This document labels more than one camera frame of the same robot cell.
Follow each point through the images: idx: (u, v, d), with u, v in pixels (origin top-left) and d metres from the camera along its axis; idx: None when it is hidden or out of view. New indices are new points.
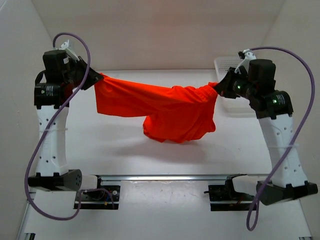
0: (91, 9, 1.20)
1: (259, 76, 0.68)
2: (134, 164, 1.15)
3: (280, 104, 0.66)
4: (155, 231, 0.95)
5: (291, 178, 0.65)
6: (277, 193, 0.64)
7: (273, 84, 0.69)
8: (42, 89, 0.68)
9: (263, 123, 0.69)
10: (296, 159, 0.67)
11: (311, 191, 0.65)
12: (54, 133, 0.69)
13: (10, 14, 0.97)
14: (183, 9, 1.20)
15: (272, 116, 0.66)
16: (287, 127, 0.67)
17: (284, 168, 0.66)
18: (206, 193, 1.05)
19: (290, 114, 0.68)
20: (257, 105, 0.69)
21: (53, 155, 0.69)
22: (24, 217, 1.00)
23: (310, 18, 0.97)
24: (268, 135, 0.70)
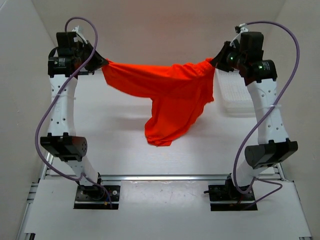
0: (92, 9, 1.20)
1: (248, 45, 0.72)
2: (134, 164, 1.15)
3: (266, 69, 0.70)
4: (156, 231, 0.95)
5: (272, 135, 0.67)
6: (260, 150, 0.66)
7: (261, 53, 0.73)
8: (55, 61, 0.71)
9: (250, 88, 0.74)
10: (278, 118, 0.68)
11: (291, 147, 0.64)
12: (65, 97, 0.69)
13: (11, 15, 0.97)
14: (183, 9, 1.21)
15: (258, 80, 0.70)
16: (271, 90, 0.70)
17: (267, 126, 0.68)
18: (206, 193, 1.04)
19: (275, 78, 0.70)
20: (245, 70, 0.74)
21: (64, 117, 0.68)
22: (24, 217, 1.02)
23: (310, 18, 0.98)
24: (255, 100, 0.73)
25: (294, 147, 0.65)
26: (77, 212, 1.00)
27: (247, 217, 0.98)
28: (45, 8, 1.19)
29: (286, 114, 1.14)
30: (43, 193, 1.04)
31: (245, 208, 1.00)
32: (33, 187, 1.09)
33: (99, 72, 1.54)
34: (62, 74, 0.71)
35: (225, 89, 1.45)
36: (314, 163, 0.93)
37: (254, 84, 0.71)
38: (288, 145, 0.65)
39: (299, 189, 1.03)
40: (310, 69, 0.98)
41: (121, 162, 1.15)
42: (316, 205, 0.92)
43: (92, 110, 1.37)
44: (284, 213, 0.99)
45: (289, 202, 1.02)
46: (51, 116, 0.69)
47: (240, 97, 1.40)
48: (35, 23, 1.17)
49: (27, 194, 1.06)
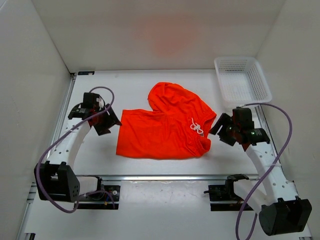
0: (91, 9, 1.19)
1: (239, 117, 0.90)
2: (134, 165, 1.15)
3: (258, 136, 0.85)
4: (155, 230, 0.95)
5: (280, 193, 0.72)
6: (271, 207, 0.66)
7: (252, 123, 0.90)
8: (77, 109, 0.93)
9: (247, 150, 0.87)
10: (282, 177, 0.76)
11: (303, 203, 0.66)
12: (75, 134, 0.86)
13: (10, 15, 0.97)
14: (183, 9, 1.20)
15: (253, 142, 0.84)
16: (268, 151, 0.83)
17: (273, 184, 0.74)
18: (206, 193, 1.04)
19: (267, 141, 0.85)
20: (241, 137, 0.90)
21: (66, 149, 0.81)
22: (24, 217, 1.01)
23: (312, 18, 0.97)
24: (256, 162, 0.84)
25: (305, 204, 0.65)
26: (77, 212, 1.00)
27: (248, 218, 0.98)
28: (44, 8, 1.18)
29: (286, 114, 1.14)
30: None
31: (245, 208, 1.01)
32: (33, 187, 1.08)
33: (99, 72, 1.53)
34: (78, 119, 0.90)
35: (226, 89, 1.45)
36: (314, 164, 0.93)
37: (251, 147, 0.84)
38: (299, 204, 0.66)
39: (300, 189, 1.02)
40: (310, 69, 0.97)
41: (121, 163, 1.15)
42: (316, 205, 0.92)
43: None
44: None
45: None
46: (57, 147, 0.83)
47: (240, 98, 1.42)
48: (35, 24, 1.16)
49: (27, 194, 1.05)
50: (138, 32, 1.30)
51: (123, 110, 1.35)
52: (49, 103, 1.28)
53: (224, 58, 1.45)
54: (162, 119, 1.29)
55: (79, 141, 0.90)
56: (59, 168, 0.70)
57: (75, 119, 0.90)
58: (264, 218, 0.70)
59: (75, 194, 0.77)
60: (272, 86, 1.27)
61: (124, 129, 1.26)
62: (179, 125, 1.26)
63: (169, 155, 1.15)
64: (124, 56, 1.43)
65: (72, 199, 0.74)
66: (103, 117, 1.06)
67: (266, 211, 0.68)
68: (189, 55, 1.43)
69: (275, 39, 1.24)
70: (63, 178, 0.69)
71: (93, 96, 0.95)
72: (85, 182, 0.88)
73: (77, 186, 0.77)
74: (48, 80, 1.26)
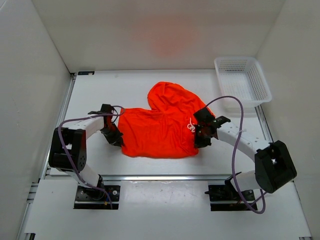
0: (91, 9, 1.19)
1: (200, 117, 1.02)
2: (134, 165, 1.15)
3: (219, 120, 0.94)
4: (155, 231, 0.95)
5: (257, 145, 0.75)
6: (257, 162, 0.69)
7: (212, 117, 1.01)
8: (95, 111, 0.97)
9: (220, 137, 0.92)
10: (251, 136, 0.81)
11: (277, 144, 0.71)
12: (93, 120, 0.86)
13: (10, 15, 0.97)
14: (183, 9, 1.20)
15: (218, 126, 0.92)
16: (233, 126, 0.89)
17: (248, 143, 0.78)
18: (207, 193, 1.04)
19: (229, 120, 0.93)
20: (209, 130, 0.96)
21: (84, 124, 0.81)
22: (24, 217, 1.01)
23: (312, 18, 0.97)
24: (230, 140, 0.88)
25: (280, 145, 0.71)
26: (77, 212, 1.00)
27: (247, 218, 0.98)
28: (44, 8, 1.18)
29: (286, 114, 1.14)
30: (43, 193, 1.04)
31: (245, 208, 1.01)
32: (33, 187, 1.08)
33: (100, 72, 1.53)
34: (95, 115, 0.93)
35: (225, 89, 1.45)
36: (314, 164, 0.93)
37: (219, 132, 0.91)
38: (276, 147, 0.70)
39: (300, 189, 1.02)
40: (310, 70, 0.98)
41: (121, 163, 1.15)
42: (316, 205, 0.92)
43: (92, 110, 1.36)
44: (285, 213, 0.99)
45: (289, 200, 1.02)
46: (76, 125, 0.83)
47: (240, 98, 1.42)
48: (35, 24, 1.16)
49: (27, 194, 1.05)
50: (138, 32, 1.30)
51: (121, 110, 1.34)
52: (49, 103, 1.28)
53: (224, 58, 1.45)
54: (159, 119, 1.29)
55: (93, 129, 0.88)
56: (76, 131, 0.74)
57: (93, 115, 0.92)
58: (261, 178, 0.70)
59: (81, 165, 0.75)
60: (272, 86, 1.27)
61: (123, 128, 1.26)
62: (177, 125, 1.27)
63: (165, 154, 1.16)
64: (124, 56, 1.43)
65: (78, 168, 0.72)
66: (114, 129, 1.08)
67: (259, 172, 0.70)
68: (189, 55, 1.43)
69: (275, 39, 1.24)
70: (78, 140, 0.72)
71: (110, 107, 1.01)
72: (89, 173, 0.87)
73: (84, 159, 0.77)
74: (48, 80, 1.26)
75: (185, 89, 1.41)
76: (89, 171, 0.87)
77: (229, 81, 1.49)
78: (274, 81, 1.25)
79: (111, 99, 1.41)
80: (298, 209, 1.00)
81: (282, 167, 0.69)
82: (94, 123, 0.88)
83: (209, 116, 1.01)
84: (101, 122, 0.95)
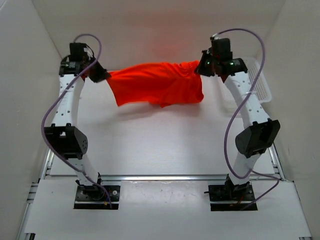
0: (91, 9, 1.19)
1: (217, 49, 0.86)
2: (134, 165, 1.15)
3: (236, 64, 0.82)
4: (155, 231, 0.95)
5: (255, 118, 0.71)
6: (245, 131, 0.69)
7: (230, 55, 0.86)
8: (66, 64, 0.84)
9: (226, 84, 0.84)
10: (257, 102, 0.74)
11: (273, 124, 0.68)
12: (72, 93, 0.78)
13: (10, 15, 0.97)
14: (182, 9, 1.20)
15: (231, 73, 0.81)
16: (245, 80, 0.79)
17: (249, 110, 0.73)
18: (206, 193, 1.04)
19: (246, 70, 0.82)
20: (220, 69, 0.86)
21: (68, 110, 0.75)
22: (24, 217, 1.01)
23: (312, 18, 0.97)
24: (234, 93, 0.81)
25: (275, 124, 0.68)
26: (77, 212, 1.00)
27: (247, 218, 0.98)
28: (44, 8, 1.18)
29: (286, 114, 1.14)
30: (43, 193, 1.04)
31: (243, 208, 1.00)
32: (33, 187, 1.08)
33: None
34: (70, 74, 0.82)
35: (225, 89, 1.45)
36: (313, 164, 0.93)
37: (229, 79, 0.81)
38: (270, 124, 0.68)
39: (299, 189, 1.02)
40: (310, 69, 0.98)
41: (120, 162, 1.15)
42: (315, 205, 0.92)
43: (92, 110, 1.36)
44: (284, 212, 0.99)
45: (289, 200, 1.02)
46: (57, 109, 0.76)
47: None
48: (35, 24, 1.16)
49: (27, 194, 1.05)
50: (138, 32, 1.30)
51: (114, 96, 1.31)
52: (49, 102, 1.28)
53: None
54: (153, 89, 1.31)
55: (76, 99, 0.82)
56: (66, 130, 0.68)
57: (67, 76, 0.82)
58: (240, 140, 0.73)
59: (85, 147, 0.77)
60: (272, 86, 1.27)
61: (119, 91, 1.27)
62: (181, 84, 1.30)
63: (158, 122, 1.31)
64: (124, 56, 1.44)
65: (82, 153, 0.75)
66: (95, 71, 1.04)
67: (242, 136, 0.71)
68: (189, 55, 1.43)
69: (275, 39, 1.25)
70: (72, 138, 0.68)
71: (81, 47, 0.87)
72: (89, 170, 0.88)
73: (85, 140, 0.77)
74: (48, 80, 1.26)
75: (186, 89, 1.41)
76: (89, 166, 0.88)
77: None
78: (274, 81, 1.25)
79: (111, 99, 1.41)
80: (298, 208, 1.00)
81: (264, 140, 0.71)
82: (75, 95, 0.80)
83: (227, 55, 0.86)
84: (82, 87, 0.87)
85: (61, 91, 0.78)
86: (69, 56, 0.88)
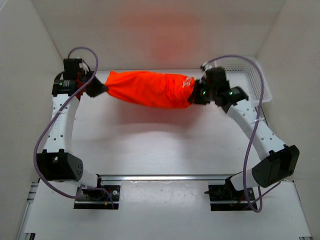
0: (91, 9, 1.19)
1: (213, 79, 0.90)
2: (134, 165, 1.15)
3: (236, 93, 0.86)
4: (155, 231, 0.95)
5: (271, 145, 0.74)
6: (265, 164, 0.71)
7: (227, 83, 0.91)
8: (60, 83, 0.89)
9: (230, 114, 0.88)
10: (269, 130, 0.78)
11: (290, 151, 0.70)
12: (65, 115, 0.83)
13: (10, 15, 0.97)
14: (182, 9, 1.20)
15: (234, 103, 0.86)
16: (249, 108, 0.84)
17: (261, 138, 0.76)
18: (206, 193, 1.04)
19: (247, 98, 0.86)
20: (220, 101, 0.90)
21: (61, 134, 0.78)
22: (24, 217, 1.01)
23: (312, 18, 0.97)
24: (240, 122, 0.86)
25: (294, 152, 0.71)
26: (77, 212, 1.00)
27: (247, 218, 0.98)
28: (44, 8, 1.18)
29: (287, 114, 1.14)
30: (43, 193, 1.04)
31: (244, 208, 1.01)
32: (33, 187, 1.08)
33: (100, 72, 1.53)
34: (64, 94, 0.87)
35: None
36: (313, 164, 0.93)
37: (232, 109, 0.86)
38: (289, 152, 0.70)
39: (300, 189, 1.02)
40: (310, 70, 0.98)
41: (120, 163, 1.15)
42: (316, 205, 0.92)
43: (92, 110, 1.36)
44: (284, 213, 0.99)
45: (289, 200, 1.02)
46: (50, 133, 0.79)
47: None
48: (35, 23, 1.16)
49: (27, 194, 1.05)
50: (138, 32, 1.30)
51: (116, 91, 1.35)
52: (49, 102, 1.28)
53: (224, 58, 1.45)
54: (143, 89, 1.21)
55: (71, 120, 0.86)
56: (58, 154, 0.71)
57: (61, 96, 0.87)
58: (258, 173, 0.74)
59: (80, 172, 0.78)
60: (272, 86, 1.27)
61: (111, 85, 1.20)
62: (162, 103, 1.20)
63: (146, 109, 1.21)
64: (124, 56, 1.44)
65: (77, 178, 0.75)
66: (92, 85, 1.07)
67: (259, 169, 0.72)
68: (189, 55, 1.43)
69: (275, 39, 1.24)
70: (65, 164, 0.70)
71: (75, 62, 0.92)
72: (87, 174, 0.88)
73: (80, 165, 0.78)
74: (48, 80, 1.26)
75: None
76: (88, 175, 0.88)
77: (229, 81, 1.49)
78: (274, 81, 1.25)
79: (111, 99, 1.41)
80: (298, 209, 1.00)
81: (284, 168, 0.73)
82: (69, 117, 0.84)
83: (225, 84, 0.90)
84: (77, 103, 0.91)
85: (54, 115, 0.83)
86: (64, 74, 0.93)
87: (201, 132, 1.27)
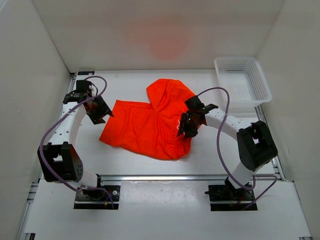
0: (91, 9, 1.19)
1: (189, 102, 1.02)
2: (134, 165, 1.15)
3: (208, 107, 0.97)
4: (155, 231, 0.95)
5: (240, 125, 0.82)
6: (239, 140, 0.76)
7: (201, 104, 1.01)
8: (71, 94, 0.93)
9: (208, 123, 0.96)
10: (235, 118, 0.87)
11: (258, 124, 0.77)
12: (73, 116, 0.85)
13: (10, 15, 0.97)
14: (182, 9, 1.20)
15: (206, 112, 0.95)
16: (219, 111, 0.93)
17: (232, 125, 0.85)
18: (207, 193, 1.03)
19: (217, 107, 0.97)
20: (198, 117, 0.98)
21: (66, 130, 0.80)
22: (24, 218, 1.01)
23: (312, 18, 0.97)
24: (216, 124, 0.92)
25: (261, 124, 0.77)
26: (77, 213, 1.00)
27: (248, 218, 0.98)
28: (44, 9, 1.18)
29: (286, 114, 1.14)
30: (43, 193, 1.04)
31: (245, 208, 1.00)
32: (33, 187, 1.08)
33: (99, 72, 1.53)
34: (73, 103, 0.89)
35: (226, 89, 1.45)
36: (314, 164, 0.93)
37: (207, 117, 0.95)
38: (258, 126, 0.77)
39: (300, 189, 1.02)
40: (310, 70, 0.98)
41: (121, 163, 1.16)
42: (316, 205, 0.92)
43: None
44: (284, 212, 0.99)
45: (289, 200, 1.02)
46: (57, 130, 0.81)
47: (239, 98, 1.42)
48: (35, 24, 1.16)
49: (27, 194, 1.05)
50: (138, 32, 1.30)
51: (116, 101, 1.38)
52: (49, 103, 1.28)
53: (224, 58, 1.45)
54: (149, 121, 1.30)
55: (77, 124, 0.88)
56: (62, 146, 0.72)
57: (70, 103, 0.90)
58: (244, 156, 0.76)
59: (80, 173, 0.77)
60: (272, 86, 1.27)
61: (121, 117, 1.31)
62: (152, 145, 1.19)
63: (145, 153, 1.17)
64: (123, 56, 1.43)
65: (77, 178, 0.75)
66: (97, 108, 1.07)
67: (242, 149, 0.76)
68: (189, 55, 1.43)
69: (275, 39, 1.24)
70: (68, 155, 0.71)
71: (86, 83, 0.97)
72: (86, 174, 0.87)
73: (80, 166, 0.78)
74: (48, 80, 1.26)
75: (186, 88, 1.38)
76: (87, 176, 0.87)
77: (229, 81, 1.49)
78: (274, 81, 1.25)
79: (111, 99, 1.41)
80: (298, 208, 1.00)
81: (264, 146, 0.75)
82: (76, 119, 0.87)
83: (200, 104, 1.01)
84: (82, 111, 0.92)
85: (63, 114, 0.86)
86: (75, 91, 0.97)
87: (201, 132, 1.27)
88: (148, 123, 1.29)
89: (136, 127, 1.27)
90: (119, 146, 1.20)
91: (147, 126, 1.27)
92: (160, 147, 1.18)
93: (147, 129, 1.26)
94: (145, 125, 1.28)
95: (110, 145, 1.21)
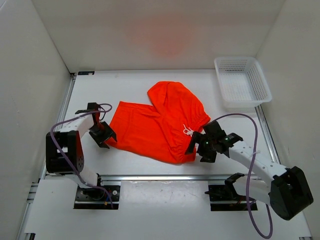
0: (91, 10, 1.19)
1: (209, 130, 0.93)
2: (134, 165, 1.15)
3: (231, 138, 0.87)
4: (155, 231, 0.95)
5: (273, 172, 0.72)
6: (273, 189, 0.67)
7: (223, 133, 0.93)
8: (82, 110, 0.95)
9: (231, 156, 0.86)
10: (267, 160, 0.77)
11: (293, 171, 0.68)
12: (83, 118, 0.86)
13: (10, 15, 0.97)
14: (182, 9, 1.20)
15: (230, 145, 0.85)
16: (245, 145, 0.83)
17: (263, 168, 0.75)
18: (207, 193, 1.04)
19: (241, 139, 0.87)
20: (220, 147, 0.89)
21: (75, 125, 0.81)
22: (23, 218, 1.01)
23: (312, 19, 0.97)
24: (241, 161, 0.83)
25: (297, 171, 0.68)
26: (77, 212, 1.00)
27: (247, 218, 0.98)
28: (44, 9, 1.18)
29: (286, 114, 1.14)
30: (43, 194, 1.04)
31: (245, 208, 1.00)
32: (33, 187, 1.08)
33: (100, 72, 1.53)
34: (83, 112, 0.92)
35: (226, 89, 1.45)
36: (314, 164, 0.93)
37: (231, 151, 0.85)
38: (292, 174, 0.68)
39: None
40: (310, 70, 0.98)
41: (121, 163, 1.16)
42: (316, 205, 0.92)
43: None
44: None
45: None
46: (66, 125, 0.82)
47: (239, 98, 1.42)
48: (35, 24, 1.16)
49: (27, 194, 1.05)
50: (138, 32, 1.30)
51: (119, 102, 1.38)
52: (49, 103, 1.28)
53: (224, 58, 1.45)
54: (152, 123, 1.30)
55: (84, 128, 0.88)
56: (70, 132, 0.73)
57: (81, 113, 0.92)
58: (276, 204, 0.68)
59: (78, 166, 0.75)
60: (272, 86, 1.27)
61: (123, 118, 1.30)
62: (155, 147, 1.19)
63: (149, 155, 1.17)
64: (123, 56, 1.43)
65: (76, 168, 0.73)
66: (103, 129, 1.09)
67: (274, 198, 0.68)
68: (189, 54, 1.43)
69: (275, 39, 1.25)
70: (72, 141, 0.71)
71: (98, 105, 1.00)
72: (86, 175, 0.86)
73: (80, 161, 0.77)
74: (48, 80, 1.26)
75: (185, 88, 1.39)
76: (87, 177, 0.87)
77: (229, 81, 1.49)
78: (274, 81, 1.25)
79: (110, 98, 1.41)
80: None
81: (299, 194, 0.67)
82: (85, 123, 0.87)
83: (220, 132, 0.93)
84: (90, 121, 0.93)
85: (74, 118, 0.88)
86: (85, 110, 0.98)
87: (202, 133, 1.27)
88: (151, 125, 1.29)
89: (140, 129, 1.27)
90: (122, 148, 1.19)
91: (150, 128, 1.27)
92: (165, 149, 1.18)
93: (150, 130, 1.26)
94: (148, 126, 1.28)
95: (112, 146, 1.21)
